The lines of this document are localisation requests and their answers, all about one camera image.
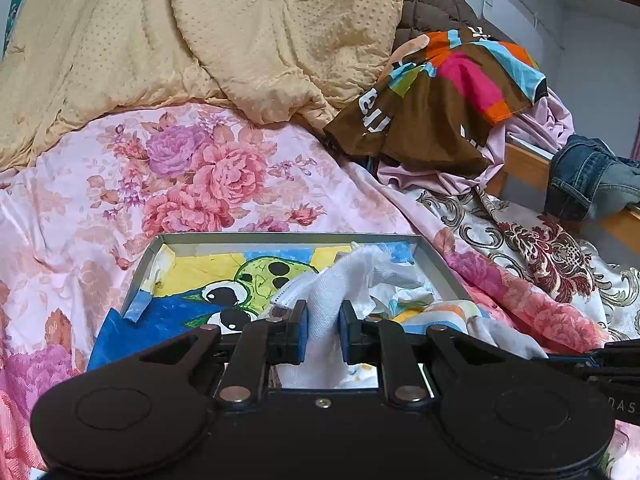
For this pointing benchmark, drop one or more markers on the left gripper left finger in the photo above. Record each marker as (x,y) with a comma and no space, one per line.
(262,345)

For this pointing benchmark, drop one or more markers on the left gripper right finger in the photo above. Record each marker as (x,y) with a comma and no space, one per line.
(384,345)

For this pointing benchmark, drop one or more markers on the white sock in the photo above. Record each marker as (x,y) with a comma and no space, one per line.
(330,319)

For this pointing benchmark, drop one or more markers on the cartoon painted tray box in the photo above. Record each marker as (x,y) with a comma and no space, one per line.
(187,280)

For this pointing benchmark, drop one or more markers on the ornate white red bedsheet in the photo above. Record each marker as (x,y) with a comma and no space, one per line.
(536,248)

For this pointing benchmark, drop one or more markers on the blue denim jeans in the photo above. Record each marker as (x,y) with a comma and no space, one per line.
(588,181)

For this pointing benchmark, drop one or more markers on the pink floral quilt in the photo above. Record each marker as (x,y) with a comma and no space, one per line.
(74,226)

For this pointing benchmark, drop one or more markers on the colourful striped brown garment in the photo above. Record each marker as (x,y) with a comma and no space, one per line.
(436,102)

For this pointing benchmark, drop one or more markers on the yellow dotted blanket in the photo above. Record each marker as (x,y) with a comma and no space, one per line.
(71,61)

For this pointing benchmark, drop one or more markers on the white air conditioner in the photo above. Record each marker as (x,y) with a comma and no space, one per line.
(519,24)

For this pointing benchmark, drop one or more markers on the brown quilted jacket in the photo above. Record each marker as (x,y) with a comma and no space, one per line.
(421,16)

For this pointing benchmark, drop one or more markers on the wooden bed frame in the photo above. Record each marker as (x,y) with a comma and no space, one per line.
(531,165)

